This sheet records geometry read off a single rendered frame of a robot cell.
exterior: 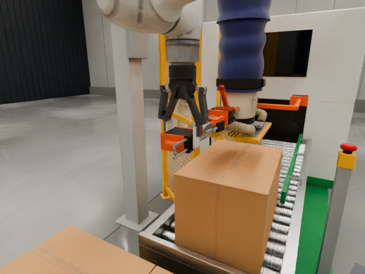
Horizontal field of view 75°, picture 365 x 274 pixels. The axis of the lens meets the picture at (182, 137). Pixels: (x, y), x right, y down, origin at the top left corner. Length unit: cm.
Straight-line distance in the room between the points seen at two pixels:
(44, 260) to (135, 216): 111
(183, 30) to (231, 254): 91
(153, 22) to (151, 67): 1125
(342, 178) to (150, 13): 121
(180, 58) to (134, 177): 163
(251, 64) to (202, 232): 77
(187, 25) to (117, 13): 19
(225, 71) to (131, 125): 107
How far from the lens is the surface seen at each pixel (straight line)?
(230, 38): 114
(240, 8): 113
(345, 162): 140
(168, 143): 65
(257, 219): 102
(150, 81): 1180
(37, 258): 142
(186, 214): 114
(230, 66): 113
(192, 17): 62
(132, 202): 228
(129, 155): 209
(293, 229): 145
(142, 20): 50
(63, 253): 140
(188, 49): 63
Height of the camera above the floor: 140
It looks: 16 degrees down
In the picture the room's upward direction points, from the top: straight up
